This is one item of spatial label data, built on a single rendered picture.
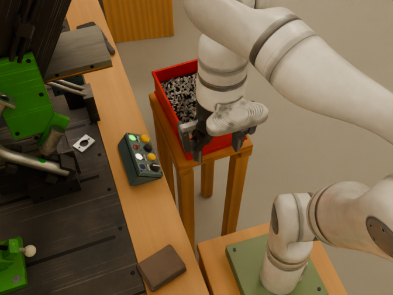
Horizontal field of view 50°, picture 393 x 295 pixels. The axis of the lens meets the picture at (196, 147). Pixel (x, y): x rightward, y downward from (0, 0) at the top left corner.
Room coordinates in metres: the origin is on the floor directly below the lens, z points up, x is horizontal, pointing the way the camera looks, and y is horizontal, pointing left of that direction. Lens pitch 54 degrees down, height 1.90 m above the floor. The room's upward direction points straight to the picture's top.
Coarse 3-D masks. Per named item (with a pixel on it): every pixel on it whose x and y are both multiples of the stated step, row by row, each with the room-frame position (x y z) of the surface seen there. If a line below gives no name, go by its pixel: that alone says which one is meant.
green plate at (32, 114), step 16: (0, 64) 0.69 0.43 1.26; (16, 64) 0.70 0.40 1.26; (32, 64) 0.71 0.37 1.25; (0, 80) 0.68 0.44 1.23; (16, 80) 0.69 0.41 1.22; (32, 80) 0.70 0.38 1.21; (16, 96) 0.67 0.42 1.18; (32, 96) 0.68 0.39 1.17; (48, 96) 0.69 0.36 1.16; (16, 112) 0.66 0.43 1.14; (32, 112) 0.67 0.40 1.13; (48, 112) 0.68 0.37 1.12; (16, 128) 0.64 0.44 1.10; (32, 128) 0.65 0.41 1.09
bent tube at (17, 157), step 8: (0, 96) 0.66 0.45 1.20; (8, 96) 0.66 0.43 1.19; (0, 104) 0.63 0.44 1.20; (8, 104) 0.63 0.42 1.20; (0, 112) 0.63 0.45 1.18; (0, 152) 0.59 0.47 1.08; (8, 152) 0.60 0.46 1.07; (16, 152) 0.61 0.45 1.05; (8, 160) 0.58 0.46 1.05; (16, 160) 0.59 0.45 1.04; (24, 160) 0.59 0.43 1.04; (32, 160) 0.60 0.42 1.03; (48, 160) 0.62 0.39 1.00; (40, 168) 0.59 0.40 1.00; (48, 168) 0.60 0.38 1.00; (56, 168) 0.60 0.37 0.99
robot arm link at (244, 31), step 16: (192, 0) 0.40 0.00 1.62; (208, 0) 0.39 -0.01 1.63; (224, 0) 0.38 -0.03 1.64; (240, 0) 0.40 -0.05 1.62; (192, 16) 0.40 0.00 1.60; (208, 16) 0.39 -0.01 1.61; (224, 16) 0.38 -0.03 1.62; (240, 16) 0.37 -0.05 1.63; (256, 16) 0.37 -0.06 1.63; (272, 16) 0.36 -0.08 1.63; (288, 16) 0.36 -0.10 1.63; (208, 32) 0.39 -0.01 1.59; (224, 32) 0.37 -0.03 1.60; (240, 32) 0.36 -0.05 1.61; (256, 32) 0.35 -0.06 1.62; (272, 32) 0.35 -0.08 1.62; (240, 48) 0.36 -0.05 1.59; (256, 48) 0.34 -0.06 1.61
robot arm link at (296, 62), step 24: (288, 24) 0.35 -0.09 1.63; (264, 48) 0.34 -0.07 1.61; (288, 48) 0.33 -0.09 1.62; (312, 48) 0.32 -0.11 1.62; (264, 72) 0.33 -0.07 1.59; (288, 72) 0.31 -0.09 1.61; (312, 72) 0.30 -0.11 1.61; (336, 72) 0.30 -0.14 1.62; (360, 72) 0.30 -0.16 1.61; (288, 96) 0.30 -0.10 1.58; (312, 96) 0.29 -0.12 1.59; (336, 96) 0.28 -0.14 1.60; (360, 96) 0.27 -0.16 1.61; (384, 96) 0.27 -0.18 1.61; (360, 120) 0.27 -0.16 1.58; (384, 120) 0.26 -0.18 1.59
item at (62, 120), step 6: (60, 114) 0.69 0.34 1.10; (54, 120) 0.67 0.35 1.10; (60, 120) 0.67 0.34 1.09; (66, 120) 0.68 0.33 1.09; (48, 126) 0.66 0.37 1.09; (66, 126) 0.67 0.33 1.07; (42, 132) 0.66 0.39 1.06; (48, 132) 0.65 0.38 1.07; (42, 138) 0.65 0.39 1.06; (42, 144) 0.64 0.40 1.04
